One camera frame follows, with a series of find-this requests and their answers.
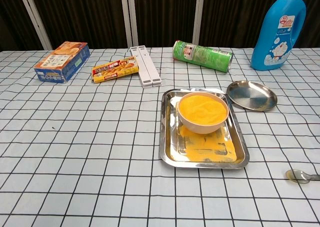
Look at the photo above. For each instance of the metal spoon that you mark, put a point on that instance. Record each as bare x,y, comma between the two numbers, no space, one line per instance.
296,175

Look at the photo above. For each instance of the rectangular steel tray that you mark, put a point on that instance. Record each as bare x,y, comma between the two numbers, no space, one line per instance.
172,137

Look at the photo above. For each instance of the beige round bowl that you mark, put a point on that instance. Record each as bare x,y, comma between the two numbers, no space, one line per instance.
200,129

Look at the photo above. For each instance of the long white flat bar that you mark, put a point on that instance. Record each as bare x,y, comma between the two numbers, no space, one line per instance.
151,67
144,74

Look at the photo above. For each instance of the yellow curry box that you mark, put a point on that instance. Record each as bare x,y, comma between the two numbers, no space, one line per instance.
115,69

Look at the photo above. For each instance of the green chip can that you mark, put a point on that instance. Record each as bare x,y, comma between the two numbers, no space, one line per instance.
205,55

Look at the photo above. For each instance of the black grid white tablecloth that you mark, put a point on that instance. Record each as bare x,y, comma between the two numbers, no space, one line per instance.
87,149

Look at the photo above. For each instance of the round steel plate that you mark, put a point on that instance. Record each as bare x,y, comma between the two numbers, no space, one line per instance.
250,95

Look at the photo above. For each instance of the orange and blue biscuit box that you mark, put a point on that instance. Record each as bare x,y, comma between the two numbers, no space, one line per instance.
62,62

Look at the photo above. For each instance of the blue detergent bottle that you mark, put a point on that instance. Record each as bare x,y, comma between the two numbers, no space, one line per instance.
275,37

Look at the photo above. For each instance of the dark folding screen white frame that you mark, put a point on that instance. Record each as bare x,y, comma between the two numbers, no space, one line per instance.
162,14

